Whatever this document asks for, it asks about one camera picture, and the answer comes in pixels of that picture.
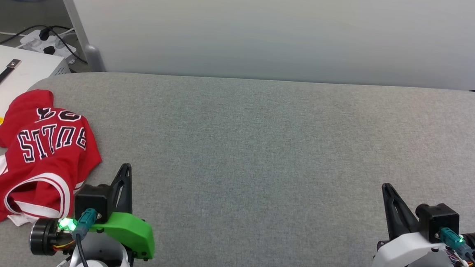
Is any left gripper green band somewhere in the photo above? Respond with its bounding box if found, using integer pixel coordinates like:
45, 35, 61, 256
29, 158, 161, 263

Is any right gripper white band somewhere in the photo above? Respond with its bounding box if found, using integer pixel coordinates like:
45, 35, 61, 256
372, 183, 475, 267

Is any red white basketball jersey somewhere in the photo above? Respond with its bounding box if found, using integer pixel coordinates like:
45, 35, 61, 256
0, 87, 107, 233

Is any grey partition foot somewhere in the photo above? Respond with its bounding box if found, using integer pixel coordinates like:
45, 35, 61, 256
82, 44, 108, 73

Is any white power strip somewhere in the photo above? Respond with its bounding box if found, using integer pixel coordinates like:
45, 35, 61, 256
18, 27, 79, 65

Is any white partition panel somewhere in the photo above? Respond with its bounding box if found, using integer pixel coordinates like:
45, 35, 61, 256
52, 0, 475, 96

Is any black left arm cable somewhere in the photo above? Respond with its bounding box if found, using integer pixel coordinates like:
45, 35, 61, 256
69, 207, 101, 267

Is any white equipment box black handle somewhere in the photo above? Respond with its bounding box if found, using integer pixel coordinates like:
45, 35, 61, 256
0, 44, 72, 162

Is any black power cable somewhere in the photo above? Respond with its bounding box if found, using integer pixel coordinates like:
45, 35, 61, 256
0, 21, 91, 65

